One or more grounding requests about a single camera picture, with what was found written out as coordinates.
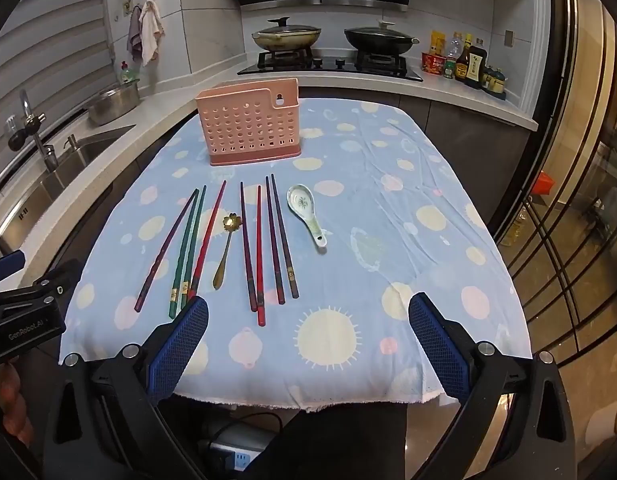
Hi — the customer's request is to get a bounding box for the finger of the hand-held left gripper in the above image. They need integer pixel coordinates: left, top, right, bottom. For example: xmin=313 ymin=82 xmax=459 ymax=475
xmin=13 ymin=258 xmax=83 ymax=307
xmin=0 ymin=253 xmax=27 ymax=288

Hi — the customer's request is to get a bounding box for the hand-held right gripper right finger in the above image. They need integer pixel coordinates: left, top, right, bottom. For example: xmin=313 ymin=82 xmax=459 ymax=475
xmin=407 ymin=291 xmax=557 ymax=402

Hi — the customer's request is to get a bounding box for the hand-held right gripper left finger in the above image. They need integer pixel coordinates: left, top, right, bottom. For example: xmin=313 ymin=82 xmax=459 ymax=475
xmin=62 ymin=295 xmax=210 ymax=407

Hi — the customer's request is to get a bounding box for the dark purple chopstick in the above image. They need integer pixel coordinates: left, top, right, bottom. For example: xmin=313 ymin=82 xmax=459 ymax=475
xmin=265 ymin=175 xmax=286 ymax=306
xmin=239 ymin=181 xmax=258 ymax=313
xmin=134 ymin=188 xmax=199 ymax=312

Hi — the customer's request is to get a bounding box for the red chopstick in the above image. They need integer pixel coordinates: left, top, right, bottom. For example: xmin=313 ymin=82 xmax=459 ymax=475
xmin=188 ymin=180 xmax=227 ymax=297
xmin=256 ymin=185 xmax=266 ymax=327

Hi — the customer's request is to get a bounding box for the dark brown chopstick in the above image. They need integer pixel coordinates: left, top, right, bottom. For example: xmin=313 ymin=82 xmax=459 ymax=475
xmin=271 ymin=173 xmax=300 ymax=299

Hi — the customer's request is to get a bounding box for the pink perforated utensil holder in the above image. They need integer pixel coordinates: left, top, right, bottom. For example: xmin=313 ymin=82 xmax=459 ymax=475
xmin=196 ymin=78 xmax=303 ymax=167

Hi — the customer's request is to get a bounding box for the person's left hand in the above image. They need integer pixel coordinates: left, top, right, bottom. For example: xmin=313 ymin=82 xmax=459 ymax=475
xmin=0 ymin=359 xmax=36 ymax=449

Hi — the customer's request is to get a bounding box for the stainless steel sink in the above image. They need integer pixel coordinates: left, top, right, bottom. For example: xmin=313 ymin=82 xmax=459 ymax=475
xmin=0 ymin=125 xmax=136 ymax=261

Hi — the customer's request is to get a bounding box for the power strip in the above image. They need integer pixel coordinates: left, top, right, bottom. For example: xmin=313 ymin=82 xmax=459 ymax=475
xmin=198 ymin=437 xmax=262 ymax=472

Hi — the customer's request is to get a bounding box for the gold flower spoon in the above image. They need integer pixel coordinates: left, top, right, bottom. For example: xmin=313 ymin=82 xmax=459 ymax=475
xmin=212 ymin=214 xmax=239 ymax=291

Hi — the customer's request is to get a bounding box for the chrome kitchen faucet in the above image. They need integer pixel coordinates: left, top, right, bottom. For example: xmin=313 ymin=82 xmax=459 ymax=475
xmin=6 ymin=89 xmax=56 ymax=173

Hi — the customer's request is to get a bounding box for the blue printed tablecloth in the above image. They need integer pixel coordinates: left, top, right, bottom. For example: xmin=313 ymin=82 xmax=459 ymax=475
xmin=58 ymin=97 xmax=534 ymax=413

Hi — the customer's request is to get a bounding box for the stainless steel bowl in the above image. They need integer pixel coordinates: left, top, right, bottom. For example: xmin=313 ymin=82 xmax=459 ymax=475
xmin=87 ymin=80 xmax=140 ymax=126

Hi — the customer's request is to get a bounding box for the white ceramic soup spoon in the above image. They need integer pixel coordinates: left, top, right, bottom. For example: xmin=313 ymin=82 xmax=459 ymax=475
xmin=287 ymin=183 xmax=328 ymax=249

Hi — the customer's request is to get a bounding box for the black-framed glass door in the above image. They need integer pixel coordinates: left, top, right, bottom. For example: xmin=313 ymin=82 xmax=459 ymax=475
xmin=488 ymin=0 xmax=617 ymax=480

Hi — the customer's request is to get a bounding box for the white window blind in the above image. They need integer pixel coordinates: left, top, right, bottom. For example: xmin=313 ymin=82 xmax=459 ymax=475
xmin=0 ymin=0 xmax=134 ymax=171

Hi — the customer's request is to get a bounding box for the purple hanging towel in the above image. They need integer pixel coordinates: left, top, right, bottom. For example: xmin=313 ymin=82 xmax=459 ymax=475
xmin=127 ymin=5 xmax=144 ymax=63

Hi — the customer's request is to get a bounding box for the white hanging towel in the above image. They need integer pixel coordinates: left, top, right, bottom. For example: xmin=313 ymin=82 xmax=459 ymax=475
xmin=138 ymin=0 xmax=165 ymax=67

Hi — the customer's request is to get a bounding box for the dark soy sauce bottle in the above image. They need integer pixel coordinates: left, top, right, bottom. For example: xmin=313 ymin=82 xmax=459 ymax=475
xmin=465 ymin=45 xmax=488 ymax=90

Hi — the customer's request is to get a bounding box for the red instant noodle cup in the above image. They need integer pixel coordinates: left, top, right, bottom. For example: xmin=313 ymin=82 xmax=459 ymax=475
xmin=421 ymin=52 xmax=448 ymax=76

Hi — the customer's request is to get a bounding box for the brown sauce bottle yellow cap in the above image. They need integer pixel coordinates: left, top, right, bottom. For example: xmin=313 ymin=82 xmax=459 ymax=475
xmin=455 ymin=34 xmax=473 ymax=83

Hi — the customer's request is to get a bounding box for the black gas stove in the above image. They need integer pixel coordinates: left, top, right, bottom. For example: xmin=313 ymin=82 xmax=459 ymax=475
xmin=237 ymin=50 xmax=423 ymax=82

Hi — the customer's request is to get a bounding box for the black wok with glass lid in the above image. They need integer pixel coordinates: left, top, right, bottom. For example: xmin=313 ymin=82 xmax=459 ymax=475
xmin=344 ymin=21 xmax=420 ymax=57

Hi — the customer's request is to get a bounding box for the beige wok with glass lid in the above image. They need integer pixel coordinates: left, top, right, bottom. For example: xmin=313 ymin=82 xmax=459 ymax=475
xmin=252 ymin=16 xmax=322 ymax=53

